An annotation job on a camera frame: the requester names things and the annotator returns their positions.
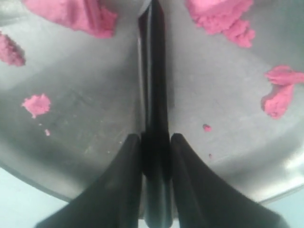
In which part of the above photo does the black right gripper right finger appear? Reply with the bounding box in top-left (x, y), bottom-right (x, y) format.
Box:
top-left (171, 133), bottom-right (285, 228)

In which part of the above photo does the pink dough lump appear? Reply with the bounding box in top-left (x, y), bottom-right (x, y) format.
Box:
top-left (185, 0), bottom-right (255, 48)

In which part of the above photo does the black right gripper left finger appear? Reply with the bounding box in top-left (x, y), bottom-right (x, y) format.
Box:
top-left (36, 134), bottom-right (142, 228)

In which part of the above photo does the pink crumb front left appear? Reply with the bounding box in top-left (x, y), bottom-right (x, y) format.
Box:
top-left (0, 32), bottom-right (26, 67)

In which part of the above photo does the pink dough half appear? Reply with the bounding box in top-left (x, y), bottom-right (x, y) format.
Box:
top-left (22, 0), bottom-right (117, 38)

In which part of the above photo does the pink crumb near knife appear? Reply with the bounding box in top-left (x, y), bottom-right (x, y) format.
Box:
top-left (261, 65), bottom-right (304, 119)

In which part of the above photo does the round steel plate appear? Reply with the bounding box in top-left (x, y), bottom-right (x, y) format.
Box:
top-left (0, 0), bottom-right (304, 202)

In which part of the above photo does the black serrated knife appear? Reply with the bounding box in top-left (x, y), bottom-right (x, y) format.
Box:
top-left (137, 0), bottom-right (172, 228)

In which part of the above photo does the small pink crumb centre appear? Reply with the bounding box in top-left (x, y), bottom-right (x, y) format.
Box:
top-left (203, 124), bottom-right (212, 132)

